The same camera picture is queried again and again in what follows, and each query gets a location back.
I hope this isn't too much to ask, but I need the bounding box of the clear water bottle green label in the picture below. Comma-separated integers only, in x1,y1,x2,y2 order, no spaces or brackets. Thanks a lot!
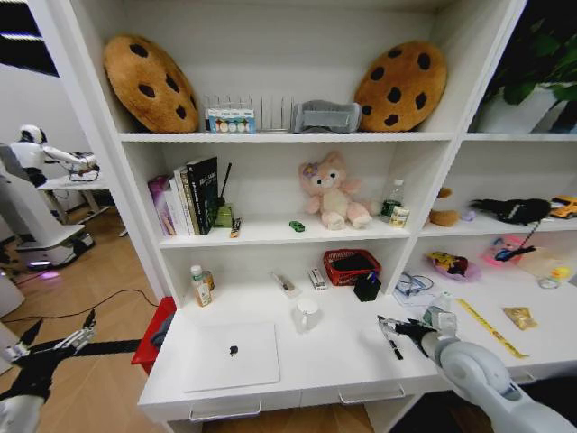
380,179,407,222

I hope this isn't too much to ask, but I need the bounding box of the green reed diffuser bottle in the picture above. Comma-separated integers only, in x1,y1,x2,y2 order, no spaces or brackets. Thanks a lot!
213,161,235,228

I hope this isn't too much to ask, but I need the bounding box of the silver laptop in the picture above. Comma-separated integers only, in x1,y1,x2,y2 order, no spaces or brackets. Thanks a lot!
183,320,282,394

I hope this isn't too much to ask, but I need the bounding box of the small pale drink carton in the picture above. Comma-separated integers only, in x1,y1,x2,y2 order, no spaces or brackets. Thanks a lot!
389,205,411,229

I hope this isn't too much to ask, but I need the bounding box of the red storage box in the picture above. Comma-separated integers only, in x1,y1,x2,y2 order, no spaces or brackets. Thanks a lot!
130,296,178,376

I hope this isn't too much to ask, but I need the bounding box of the black window panel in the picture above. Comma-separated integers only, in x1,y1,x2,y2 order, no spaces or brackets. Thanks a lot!
0,0,60,78

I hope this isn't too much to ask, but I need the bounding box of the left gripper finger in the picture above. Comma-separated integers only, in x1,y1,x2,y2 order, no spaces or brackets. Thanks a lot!
13,318,45,352
51,309,98,356

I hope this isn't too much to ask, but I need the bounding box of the small white box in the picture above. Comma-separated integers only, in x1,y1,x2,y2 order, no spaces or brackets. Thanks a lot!
307,267,330,292

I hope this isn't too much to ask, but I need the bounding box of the white humanoid robot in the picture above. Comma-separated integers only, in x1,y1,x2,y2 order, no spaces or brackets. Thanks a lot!
7,124,101,187

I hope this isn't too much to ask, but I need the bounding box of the white plant pot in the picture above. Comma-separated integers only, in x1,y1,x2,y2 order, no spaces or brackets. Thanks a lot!
475,84,570,134

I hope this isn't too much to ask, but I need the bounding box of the clear wire file rack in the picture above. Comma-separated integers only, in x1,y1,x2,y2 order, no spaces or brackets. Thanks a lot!
201,93,295,134

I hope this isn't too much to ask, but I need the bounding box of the black pen holder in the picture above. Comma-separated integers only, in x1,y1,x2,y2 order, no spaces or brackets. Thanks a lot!
352,271,383,303

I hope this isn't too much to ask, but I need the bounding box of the yellow ruler strip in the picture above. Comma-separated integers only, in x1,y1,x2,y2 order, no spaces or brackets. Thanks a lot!
456,298,529,360

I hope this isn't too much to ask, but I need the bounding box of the silver drawer handle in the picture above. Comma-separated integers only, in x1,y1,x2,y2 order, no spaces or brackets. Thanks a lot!
188,400,263,423
338,384,407,405

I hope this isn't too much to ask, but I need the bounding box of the beige spine book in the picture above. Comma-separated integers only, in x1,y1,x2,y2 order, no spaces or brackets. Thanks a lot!
173,165,201,236

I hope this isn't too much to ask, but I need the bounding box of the gold snack packet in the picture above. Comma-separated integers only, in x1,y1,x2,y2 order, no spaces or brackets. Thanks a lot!
502,306,539,332

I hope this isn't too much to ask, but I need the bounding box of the red plastic basket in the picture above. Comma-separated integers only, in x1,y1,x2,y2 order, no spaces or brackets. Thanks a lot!
322,248,382,288

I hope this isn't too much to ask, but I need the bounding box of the white mug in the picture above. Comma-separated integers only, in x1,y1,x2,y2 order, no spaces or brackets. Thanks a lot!
294,298,322,335

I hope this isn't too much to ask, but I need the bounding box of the black flat strip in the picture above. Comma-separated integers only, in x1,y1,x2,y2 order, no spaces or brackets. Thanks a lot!
83,338,143,356

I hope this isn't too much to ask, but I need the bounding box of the brown plush bear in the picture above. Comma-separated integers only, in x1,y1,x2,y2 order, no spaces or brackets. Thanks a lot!
426,186,462,227

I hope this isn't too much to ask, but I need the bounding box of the black book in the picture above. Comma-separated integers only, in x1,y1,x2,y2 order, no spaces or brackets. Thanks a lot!
186,155,220,236

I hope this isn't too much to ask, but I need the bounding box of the white book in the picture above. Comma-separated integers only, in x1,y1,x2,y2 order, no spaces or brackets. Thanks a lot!
164,175,187,237

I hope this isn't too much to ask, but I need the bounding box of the small clear plastic bottle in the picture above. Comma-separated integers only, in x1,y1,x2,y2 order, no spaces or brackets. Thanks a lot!
423,290,453,318

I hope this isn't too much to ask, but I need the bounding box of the grey fabric pouch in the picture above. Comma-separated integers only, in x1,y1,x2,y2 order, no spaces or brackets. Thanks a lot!
289,99,362,134

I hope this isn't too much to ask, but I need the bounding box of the black floor cable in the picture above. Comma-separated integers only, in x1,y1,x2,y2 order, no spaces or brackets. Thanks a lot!
0,288,161,324

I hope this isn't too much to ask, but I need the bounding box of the orange juice bottle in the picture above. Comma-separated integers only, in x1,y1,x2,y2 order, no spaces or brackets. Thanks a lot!
189,264,213,309

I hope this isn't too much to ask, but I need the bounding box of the pink toy case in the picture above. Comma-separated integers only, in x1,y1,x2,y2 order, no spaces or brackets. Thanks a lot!
481,234,529,268

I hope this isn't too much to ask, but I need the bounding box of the white shelf desk unit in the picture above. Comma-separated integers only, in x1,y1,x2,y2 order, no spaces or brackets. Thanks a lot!
47,0,577,433

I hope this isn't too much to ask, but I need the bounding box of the blue box with coloured dots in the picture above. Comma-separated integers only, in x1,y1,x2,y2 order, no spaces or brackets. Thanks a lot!
205,106,258,134

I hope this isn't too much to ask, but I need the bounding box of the white standing desk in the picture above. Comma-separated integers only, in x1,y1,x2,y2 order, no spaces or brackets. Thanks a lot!
37,174,128,239

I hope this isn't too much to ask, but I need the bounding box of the brown cookie pillow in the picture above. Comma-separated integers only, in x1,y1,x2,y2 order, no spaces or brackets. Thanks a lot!
102,34,200,134
353,41,449,134

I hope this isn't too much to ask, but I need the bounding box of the green leafy plant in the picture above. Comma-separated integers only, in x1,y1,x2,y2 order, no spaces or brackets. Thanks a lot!
489,0,577,107

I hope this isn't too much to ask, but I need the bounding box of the yellow toy car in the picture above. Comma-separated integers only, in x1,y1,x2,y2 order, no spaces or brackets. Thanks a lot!
549,194,577,220

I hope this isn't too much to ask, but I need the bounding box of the blue cable in clear bag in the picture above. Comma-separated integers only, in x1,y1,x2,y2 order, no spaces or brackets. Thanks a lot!
393,270,436,309

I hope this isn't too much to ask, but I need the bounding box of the grey cloth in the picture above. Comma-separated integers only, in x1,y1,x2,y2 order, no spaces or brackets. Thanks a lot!
150,312,176,349

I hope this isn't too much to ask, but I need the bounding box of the pink plush cat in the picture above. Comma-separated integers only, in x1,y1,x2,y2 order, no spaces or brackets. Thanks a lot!
298,150,376,231

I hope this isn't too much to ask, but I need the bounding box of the purple book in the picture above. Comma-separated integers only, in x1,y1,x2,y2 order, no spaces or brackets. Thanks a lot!
147,174,176,237

